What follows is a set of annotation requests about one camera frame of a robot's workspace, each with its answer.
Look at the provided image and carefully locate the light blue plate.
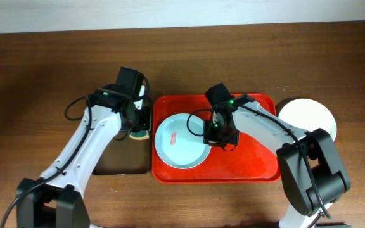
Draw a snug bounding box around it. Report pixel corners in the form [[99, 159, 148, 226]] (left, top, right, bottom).
[[154, 113, 211, 169]]

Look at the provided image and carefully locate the black rectangular water tray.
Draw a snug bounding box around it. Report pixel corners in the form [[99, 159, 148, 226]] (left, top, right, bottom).
[[92, 94, 153, 176]]

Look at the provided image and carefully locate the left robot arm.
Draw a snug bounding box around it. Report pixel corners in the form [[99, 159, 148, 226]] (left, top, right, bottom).
[[0, 67, 151, 227]]

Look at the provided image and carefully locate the green and yellow sponge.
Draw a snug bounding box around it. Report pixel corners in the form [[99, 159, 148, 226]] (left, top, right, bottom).
[[129, 130, 150, 141]]

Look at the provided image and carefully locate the red plastic tray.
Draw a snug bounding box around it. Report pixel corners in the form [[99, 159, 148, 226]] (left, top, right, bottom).
[[151, 94, 280, 184]]

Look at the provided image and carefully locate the white plate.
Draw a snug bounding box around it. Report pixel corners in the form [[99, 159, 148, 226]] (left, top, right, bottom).
[[276, 98, 337, 141]]

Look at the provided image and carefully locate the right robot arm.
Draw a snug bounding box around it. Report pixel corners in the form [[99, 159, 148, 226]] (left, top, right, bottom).
[[202, 83, 351, 227]]

